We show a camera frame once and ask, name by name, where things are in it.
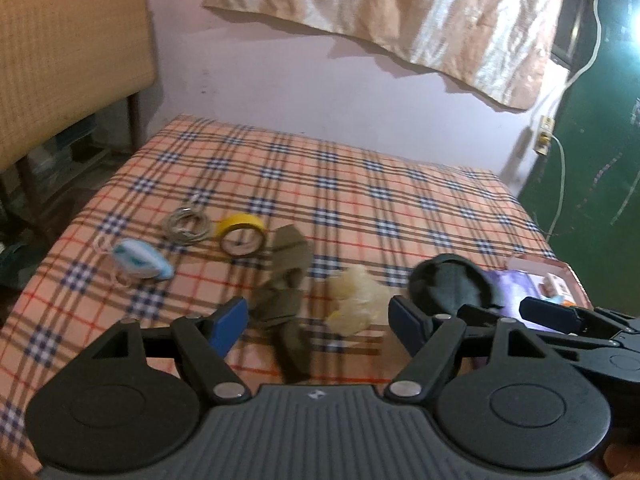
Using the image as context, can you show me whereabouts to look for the plaid bed sheet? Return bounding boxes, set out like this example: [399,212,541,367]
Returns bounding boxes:
[1,115,552,470]

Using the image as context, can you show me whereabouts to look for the wall power socket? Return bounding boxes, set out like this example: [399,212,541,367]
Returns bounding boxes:
[534,116,554,156]

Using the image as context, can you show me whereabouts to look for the pink cardboard box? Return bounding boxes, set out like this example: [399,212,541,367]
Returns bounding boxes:
[498,254,592,310]

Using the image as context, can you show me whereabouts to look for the white charging cable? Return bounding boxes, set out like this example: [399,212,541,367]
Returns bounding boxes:
[541,0,604,241]

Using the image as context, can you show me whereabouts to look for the purple packet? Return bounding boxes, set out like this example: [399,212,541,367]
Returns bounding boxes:
[486,270,544,330]

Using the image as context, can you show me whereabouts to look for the paper coffee cup black lid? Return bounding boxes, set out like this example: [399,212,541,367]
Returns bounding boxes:
[408,254,503,316]

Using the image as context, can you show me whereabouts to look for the beige wall curtain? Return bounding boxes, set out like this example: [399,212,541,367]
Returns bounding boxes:
[202,0,563,110]

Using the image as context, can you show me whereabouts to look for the olive green glove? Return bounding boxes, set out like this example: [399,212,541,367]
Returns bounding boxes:
[250,224,314,384]

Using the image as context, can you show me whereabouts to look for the coiled grey cable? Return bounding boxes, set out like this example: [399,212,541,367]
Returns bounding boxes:
[164,190,216,247]

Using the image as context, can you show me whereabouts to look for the woven wooden chair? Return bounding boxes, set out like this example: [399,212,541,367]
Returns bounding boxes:
[1,0,157,220]

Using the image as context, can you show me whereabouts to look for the folded blue mask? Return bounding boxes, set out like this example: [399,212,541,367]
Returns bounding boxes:
[93,234,175,287]

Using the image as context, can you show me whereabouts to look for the pale yellow glove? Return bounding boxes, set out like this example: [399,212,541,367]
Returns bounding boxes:
[324,264,393,337]

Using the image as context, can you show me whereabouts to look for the green door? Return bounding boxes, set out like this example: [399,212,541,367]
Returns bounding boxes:
[518,0,639,315]

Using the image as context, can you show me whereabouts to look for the yellow tape roll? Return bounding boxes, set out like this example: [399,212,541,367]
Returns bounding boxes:
[215,214,267,258]

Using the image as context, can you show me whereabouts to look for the green sandals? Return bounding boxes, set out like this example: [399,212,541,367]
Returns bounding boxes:
[1,242,38,289]

